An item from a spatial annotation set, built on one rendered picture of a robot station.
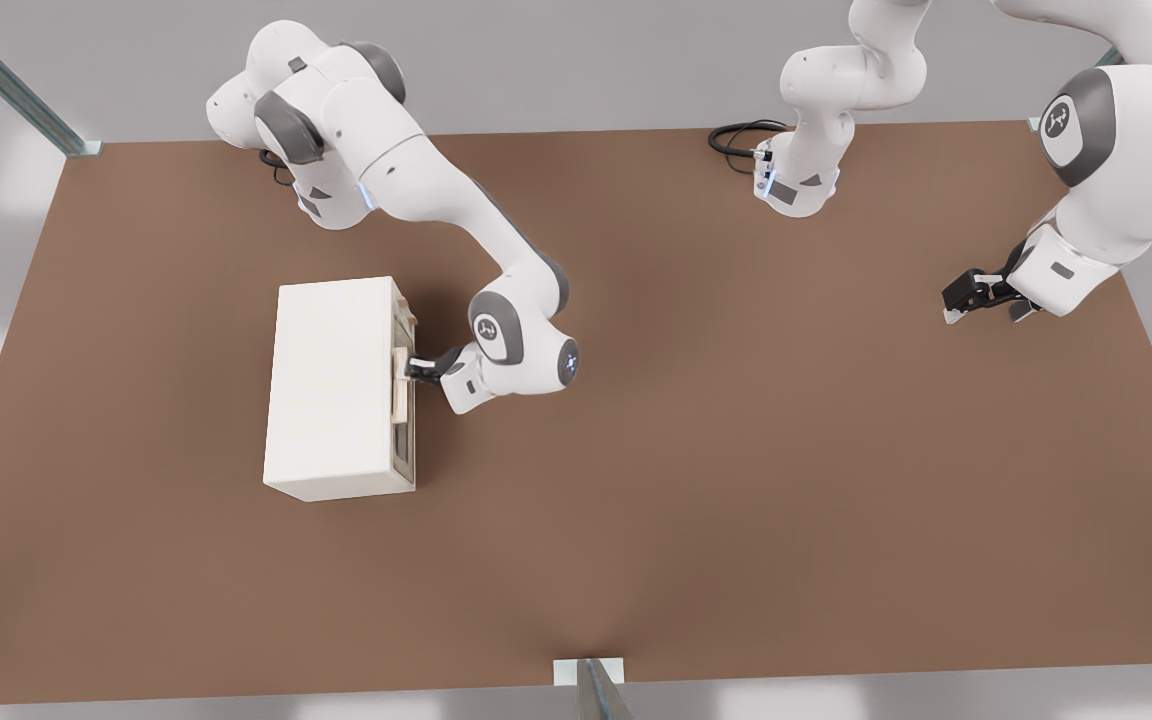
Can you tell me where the pale oven door handle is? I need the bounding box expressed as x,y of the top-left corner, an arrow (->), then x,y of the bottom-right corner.
391,346 -> 412,427

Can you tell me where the oven door with window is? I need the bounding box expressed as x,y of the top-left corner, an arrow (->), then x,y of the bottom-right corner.
389,279 -> 420,491

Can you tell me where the white oven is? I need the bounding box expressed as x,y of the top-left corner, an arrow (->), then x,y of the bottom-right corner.
263,277 -> 420,503

